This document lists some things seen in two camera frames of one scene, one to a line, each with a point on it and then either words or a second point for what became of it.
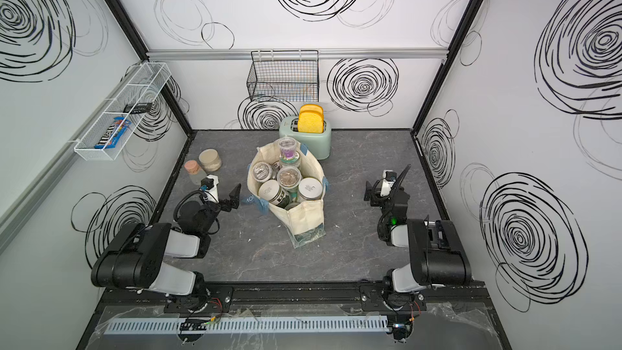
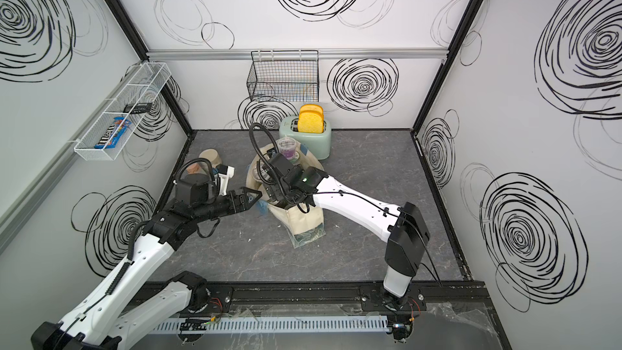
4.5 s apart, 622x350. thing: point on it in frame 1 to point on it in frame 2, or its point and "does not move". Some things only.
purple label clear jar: x=287 y=150 does not move
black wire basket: x=284 y=75 does not move
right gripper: x=377 y=193 to x=274 y=189
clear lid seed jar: x=263 y=172 does not move
